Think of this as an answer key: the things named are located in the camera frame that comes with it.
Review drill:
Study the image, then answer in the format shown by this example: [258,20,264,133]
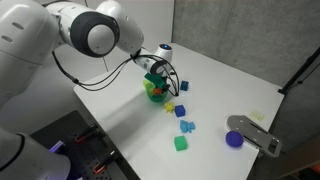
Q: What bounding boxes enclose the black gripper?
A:
[150,79,172,100]

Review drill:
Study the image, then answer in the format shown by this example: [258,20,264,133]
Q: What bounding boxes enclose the green plastic bowl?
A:
[144,79,170,104]

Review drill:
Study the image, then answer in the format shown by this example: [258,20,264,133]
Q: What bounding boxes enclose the yellow star toy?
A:
[163,101,176,114]

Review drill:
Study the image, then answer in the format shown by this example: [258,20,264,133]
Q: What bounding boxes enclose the light blue plastic toy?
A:
[179,119,197,134]

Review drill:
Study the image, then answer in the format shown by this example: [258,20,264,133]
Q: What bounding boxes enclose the lime green cube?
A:
[142,79,153,90]

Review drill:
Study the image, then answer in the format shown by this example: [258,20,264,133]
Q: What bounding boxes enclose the dark teal blue cube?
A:
[180,80,190,92]

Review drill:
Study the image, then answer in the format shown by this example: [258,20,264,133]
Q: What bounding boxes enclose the royal blue cube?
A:
[174,104,187,118]

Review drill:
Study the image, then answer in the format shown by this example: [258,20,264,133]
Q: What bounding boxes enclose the purple ball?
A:
[225,130,245,149]

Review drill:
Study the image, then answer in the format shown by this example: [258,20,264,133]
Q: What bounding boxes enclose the pale yellow sticker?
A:
[249,110,265,122]

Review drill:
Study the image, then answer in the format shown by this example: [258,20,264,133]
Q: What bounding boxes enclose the black perforated board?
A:
[29,110,141,180]

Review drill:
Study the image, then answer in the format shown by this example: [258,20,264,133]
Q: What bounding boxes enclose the grey metal plate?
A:
[226,114,283,158]

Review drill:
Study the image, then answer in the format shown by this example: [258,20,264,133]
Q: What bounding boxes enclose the black tripod pole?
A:
[277,45,320,96]

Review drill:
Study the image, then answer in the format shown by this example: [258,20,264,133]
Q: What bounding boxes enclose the orange handled black clamp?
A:
[74,123,100,144]
[92,150,118,175]

